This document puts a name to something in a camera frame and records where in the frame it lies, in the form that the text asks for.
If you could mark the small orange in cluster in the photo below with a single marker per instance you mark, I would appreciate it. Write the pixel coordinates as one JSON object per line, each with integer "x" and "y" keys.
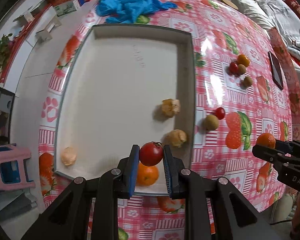
{"x": 242, "y": 59}

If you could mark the small kiwi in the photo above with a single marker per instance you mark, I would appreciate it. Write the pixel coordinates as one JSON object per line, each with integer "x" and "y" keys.
{"x": 247, "y": 82}
{"x": 241, "y": 69}

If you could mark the large orange mandarin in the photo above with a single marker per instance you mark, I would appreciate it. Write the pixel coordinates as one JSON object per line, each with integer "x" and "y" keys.
{"x": 147, "y": 175}

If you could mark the round wooden coaster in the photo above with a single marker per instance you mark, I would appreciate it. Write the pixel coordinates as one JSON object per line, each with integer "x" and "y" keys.
{"x": 229, "y": 3}

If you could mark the green white carton box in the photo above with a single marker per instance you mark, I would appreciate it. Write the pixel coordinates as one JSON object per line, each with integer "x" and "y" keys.
{"x": 67, "y": 7}

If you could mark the peeled fruit by tray wall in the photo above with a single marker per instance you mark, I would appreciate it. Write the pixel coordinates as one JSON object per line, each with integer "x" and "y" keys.
{"x": 177, "y": 138}

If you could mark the white rectangular tray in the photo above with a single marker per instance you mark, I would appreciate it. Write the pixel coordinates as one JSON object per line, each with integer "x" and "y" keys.
{"x": 113, "y": 94}

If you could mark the pink plastic stool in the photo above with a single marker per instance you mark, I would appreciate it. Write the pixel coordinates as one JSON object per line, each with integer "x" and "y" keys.
{"x": 13, "y": 170}

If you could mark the peeled mandarin piece left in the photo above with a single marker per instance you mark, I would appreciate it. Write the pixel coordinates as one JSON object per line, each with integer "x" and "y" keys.
{"x": 68, "y": 156}

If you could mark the blue rubber gloves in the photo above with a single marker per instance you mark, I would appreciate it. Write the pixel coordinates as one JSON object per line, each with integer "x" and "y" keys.
{"x": 128, "y": 11}

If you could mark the black smartphone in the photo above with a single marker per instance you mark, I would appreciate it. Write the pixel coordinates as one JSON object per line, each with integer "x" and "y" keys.
{"x": 275, "y": 70}

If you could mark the grey blanket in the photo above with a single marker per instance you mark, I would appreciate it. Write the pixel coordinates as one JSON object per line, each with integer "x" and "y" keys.
{"x": 274, "y": 13}

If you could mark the small kiwi in cluster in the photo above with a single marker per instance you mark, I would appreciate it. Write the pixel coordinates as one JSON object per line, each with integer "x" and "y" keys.
{"x": 241, "y": 69}

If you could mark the brown kiwi near tray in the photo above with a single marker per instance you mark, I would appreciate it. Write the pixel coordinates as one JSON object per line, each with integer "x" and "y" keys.
{"x": 211, "y": 122}

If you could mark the red cherry tomato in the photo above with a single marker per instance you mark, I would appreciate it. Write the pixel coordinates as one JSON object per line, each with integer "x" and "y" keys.
{"x": 220, "y": 113}
{"x": 151, "y": 153}

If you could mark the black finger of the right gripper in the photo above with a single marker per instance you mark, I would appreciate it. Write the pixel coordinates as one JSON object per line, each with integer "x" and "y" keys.
{"x": 267, "y": 153}

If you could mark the pink strawberry tablecloth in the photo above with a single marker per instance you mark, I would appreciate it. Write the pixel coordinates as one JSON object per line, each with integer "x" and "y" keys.
{"x": 220, "y": 34}

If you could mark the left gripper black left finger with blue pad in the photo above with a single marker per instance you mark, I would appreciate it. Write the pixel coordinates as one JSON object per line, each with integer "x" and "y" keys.
{"x": 117, "y": 183}

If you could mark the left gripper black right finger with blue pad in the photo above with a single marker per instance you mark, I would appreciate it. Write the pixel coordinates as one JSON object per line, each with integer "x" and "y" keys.
{"x": 182, "y": 183}

